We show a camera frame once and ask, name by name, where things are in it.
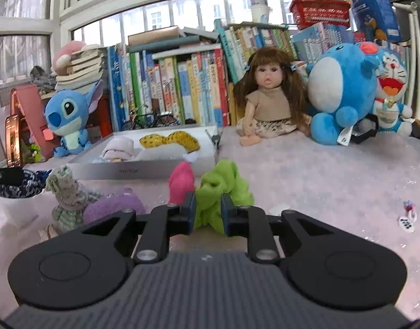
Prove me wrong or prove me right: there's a dark blue floral pouch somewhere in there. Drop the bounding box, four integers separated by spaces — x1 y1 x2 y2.
0 169 51 199

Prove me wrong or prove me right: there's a pink plush piece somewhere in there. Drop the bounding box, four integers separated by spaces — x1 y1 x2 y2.
169 161 195 204

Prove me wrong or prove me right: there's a smartphone on stand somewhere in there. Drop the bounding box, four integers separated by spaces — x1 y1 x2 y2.
5 114 23 167

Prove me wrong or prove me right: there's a red wooden house model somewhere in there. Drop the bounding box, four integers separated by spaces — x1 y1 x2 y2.
10 84 59 160

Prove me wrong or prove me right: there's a green plaid cloth doll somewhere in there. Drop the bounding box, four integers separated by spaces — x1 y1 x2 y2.
46 166 102 233

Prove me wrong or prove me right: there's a purple plush monster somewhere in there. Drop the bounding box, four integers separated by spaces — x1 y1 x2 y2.
83 188 147 224

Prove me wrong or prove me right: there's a blue Stitch plush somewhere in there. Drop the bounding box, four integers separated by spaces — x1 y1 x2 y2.
44 80 104 158

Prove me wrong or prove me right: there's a grey cloth bundle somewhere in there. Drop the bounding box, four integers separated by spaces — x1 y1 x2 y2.
30 66 56 95

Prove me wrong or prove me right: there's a pale pink plush toy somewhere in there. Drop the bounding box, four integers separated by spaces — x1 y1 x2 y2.
101 137 135 161

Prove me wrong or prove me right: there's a pink mushroom plush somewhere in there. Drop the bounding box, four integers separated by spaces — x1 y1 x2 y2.
52 41 86 76

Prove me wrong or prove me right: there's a white shallow cardboard box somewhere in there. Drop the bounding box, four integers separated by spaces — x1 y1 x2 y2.
67 125 218 180

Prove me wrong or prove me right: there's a stack of lying books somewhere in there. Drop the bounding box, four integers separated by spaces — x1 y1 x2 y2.
55 45 104 93

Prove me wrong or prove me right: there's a white fluffy plush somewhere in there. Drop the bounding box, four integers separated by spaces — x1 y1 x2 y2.
136 143 188 161

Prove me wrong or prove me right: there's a miniature black bicycle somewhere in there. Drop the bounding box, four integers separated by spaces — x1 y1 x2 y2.
121 105 179 132

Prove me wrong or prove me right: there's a Doraemon plush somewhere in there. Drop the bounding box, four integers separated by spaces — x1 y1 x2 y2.
370 47 413 137

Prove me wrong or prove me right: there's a yellow sequin plush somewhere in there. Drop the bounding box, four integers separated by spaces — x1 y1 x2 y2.
139 131 200 153

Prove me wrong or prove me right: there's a black binder clip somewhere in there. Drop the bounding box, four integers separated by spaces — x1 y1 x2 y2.
205 129 222 151

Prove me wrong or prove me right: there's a brown haired baby doll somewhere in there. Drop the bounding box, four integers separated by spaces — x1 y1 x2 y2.
233 47 311 147

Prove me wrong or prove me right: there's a blue round plush toy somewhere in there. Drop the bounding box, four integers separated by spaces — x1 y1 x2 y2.
307 42 381 146

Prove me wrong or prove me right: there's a row of upright books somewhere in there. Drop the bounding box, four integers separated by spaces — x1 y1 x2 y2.
107 18 413 132

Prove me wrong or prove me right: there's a red plastic basket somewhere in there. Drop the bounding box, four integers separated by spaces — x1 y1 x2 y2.
290 0 350 30

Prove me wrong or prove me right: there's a blue cardboard box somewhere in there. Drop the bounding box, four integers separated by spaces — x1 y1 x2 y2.
351 0 402 42

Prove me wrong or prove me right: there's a red white cup stack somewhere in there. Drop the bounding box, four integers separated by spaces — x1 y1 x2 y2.
250 0 271 24

